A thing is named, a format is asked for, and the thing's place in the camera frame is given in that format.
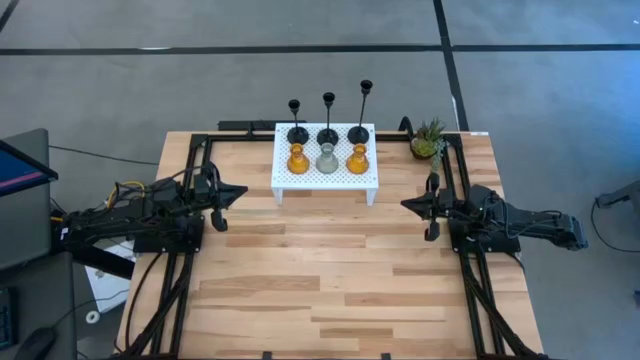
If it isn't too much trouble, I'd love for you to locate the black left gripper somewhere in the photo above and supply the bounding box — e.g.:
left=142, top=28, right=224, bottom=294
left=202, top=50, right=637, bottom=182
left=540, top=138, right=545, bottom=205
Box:
left=193, top=160, right=250, bottom=234

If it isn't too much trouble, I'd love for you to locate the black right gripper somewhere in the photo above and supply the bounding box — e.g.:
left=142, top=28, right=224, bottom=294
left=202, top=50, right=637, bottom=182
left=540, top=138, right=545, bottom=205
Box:
left=400, top=172, right=472, bottom=243

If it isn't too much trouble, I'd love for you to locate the amber ribbed glass candle holder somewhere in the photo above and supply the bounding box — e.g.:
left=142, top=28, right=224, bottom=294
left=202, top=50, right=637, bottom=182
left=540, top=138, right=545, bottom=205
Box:
left=286, top=142, right=311, bottom=176
left=345, top=142, right=370, bottom=176

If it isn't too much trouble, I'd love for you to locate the short black candlestick holder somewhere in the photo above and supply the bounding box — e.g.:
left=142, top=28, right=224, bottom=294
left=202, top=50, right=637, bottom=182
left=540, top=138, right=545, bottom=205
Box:
left=286, top=98, right=311, bottom=146

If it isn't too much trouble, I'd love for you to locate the tall black candlestick holder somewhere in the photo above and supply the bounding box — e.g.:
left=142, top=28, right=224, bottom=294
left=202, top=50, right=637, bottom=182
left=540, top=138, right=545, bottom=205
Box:
left=347, top=79, right=374, bottom=146

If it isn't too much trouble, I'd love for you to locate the grey glass candle holder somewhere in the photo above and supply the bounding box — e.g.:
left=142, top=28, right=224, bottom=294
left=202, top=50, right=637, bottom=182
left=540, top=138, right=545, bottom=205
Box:
left=315, top=142, right=340, bottom=175

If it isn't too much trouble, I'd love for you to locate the medium black candlestick holder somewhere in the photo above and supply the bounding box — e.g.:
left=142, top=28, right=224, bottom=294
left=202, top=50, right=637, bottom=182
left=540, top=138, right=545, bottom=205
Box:
left=316, top=91, right=340, bottom=147

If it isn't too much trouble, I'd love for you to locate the potted green succulent plant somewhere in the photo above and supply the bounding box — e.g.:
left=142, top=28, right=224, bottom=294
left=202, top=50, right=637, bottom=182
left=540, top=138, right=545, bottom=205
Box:
left=409, top=117, right=449, bottom=174

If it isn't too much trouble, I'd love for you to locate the white perforated metal shelf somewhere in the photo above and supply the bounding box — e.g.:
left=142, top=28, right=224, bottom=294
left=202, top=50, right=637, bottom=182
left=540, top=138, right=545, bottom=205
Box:
left=270, top=122, right=380, bottom=208

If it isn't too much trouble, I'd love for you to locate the black stand leg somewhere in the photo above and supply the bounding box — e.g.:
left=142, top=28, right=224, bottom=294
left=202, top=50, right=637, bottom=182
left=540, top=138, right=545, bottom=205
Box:
left=49, top=234, right=137, bottom=281

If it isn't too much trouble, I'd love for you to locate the white paper sheet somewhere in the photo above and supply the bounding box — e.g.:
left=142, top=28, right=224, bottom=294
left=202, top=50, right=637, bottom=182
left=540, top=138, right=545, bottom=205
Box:
left=83, top=238, right=137, bottom=315

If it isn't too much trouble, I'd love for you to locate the grey stand leg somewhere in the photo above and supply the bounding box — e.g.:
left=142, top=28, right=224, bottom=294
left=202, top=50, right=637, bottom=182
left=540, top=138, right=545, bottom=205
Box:
left=594, top=178, right=640, bottom=211

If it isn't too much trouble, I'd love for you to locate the grey panel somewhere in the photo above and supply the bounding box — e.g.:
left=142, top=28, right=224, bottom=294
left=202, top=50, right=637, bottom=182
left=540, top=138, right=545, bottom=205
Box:
left=0, top=128, right=51, bottom=271

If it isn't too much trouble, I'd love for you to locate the computer monitor blue screen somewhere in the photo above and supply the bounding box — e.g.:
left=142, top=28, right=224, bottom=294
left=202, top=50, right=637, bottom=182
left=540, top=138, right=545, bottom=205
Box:
left=0, top=139, right=60, bottom=199

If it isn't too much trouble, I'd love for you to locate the grey desk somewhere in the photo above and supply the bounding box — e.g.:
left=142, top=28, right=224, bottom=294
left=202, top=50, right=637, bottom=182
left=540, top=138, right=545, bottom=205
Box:
left=0, top=252, right=78, bottom=360

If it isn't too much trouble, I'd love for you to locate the black computer mouse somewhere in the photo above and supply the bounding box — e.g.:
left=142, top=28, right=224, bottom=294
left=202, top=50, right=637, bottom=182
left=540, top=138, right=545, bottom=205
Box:
left=13, top=326, right=57, bottom=360

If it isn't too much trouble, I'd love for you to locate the black keyboard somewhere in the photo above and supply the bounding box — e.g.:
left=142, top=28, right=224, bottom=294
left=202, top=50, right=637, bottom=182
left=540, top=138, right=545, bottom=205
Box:
left=0, top=287, right=16, bottom=351

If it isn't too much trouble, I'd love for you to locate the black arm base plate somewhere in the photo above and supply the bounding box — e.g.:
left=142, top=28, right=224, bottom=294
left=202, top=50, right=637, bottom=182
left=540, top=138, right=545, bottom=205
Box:
left=447, top=213, right=522, bottom=254
left=132, top=214, right=206, bottom=254

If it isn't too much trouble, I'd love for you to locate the yellow wire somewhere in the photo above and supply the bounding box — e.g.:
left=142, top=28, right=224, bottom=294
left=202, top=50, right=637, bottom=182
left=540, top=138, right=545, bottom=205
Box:
left=106, top=179, right=147, bottom=210

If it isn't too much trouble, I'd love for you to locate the black floor cable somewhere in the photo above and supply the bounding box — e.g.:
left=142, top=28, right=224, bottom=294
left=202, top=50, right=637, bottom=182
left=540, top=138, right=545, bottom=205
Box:
left=48, top=144, right=160, bottom=167
left=590, top=198, right=640, bottom=254

